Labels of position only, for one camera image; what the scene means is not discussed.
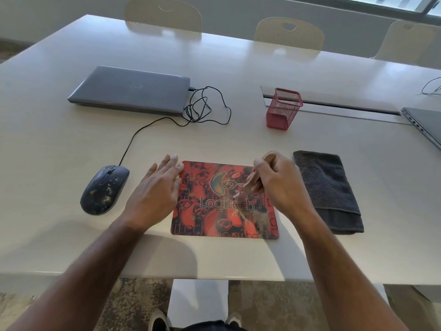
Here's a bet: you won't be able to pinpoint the white table leg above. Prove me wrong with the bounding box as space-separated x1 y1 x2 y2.
168 279 230 331

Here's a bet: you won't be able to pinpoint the closed grey laptop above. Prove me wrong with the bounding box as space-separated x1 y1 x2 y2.
67 65 191 117
400 107 441 151

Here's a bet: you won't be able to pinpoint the person's shoe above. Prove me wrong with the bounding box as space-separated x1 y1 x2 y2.
148 309 172 331
225 311 242 331

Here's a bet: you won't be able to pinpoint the person's right forearm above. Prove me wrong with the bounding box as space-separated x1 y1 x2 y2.
292 206 411 331

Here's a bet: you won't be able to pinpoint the beige chair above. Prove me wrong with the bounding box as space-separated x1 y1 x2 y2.
124 0 203 33
254 17 325 51
370 19 441 67

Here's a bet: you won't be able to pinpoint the black computer mouse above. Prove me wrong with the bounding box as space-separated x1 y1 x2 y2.
80 165 130 215

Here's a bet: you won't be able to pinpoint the window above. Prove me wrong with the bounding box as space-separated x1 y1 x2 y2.
327 0 441 16

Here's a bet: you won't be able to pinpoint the red mesh pen holder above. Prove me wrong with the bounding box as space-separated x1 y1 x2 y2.
266 88 304 131

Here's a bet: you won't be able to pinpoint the person's right hand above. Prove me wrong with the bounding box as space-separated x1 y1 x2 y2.
252 151 316 222

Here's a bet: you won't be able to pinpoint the red patterned mouse pad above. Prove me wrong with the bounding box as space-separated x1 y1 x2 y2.
171 160 280 240

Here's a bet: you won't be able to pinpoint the person's dark trousers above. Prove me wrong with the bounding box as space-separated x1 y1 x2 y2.
178 319 249 331

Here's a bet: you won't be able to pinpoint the dark grey folded cloth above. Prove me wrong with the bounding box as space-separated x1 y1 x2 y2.
292 150 365 236

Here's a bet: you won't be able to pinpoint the person's right shoe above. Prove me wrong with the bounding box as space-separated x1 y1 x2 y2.
225 311 242 331

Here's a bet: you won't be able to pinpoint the person's left hand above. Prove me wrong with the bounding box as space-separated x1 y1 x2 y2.
123 154 185 233

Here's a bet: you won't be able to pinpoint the metal table cable cover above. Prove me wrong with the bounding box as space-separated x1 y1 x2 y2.
260 85 413 125

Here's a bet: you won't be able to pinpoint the wooden brush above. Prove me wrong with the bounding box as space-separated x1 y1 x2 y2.
234 150 277 204

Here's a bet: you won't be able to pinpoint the person's left forearm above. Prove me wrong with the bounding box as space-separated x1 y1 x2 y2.
0 213 149 331

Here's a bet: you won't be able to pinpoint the black mouse cable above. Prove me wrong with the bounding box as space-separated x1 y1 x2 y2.
119 86 232 167

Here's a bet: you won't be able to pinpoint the person's left shoe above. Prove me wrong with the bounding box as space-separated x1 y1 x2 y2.
148 309 172 331

